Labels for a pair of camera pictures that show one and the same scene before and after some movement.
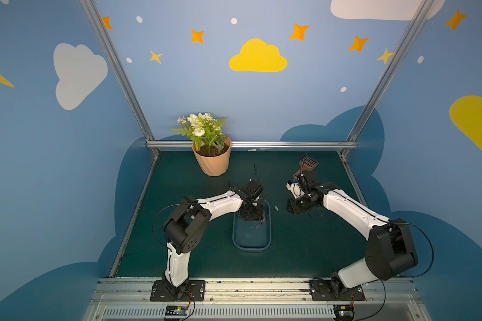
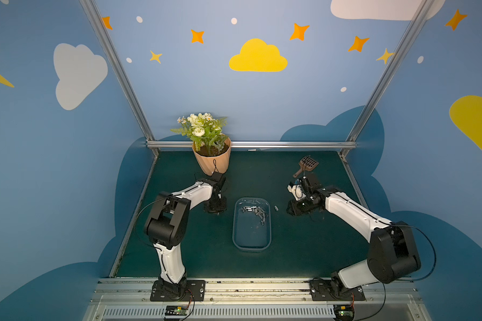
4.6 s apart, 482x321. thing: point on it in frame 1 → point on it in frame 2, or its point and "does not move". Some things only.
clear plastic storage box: x=251 y=235 does not move
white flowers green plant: x=205 y=131 does not move
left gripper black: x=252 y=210 → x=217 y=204
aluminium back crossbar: x=259 y=144 does not move
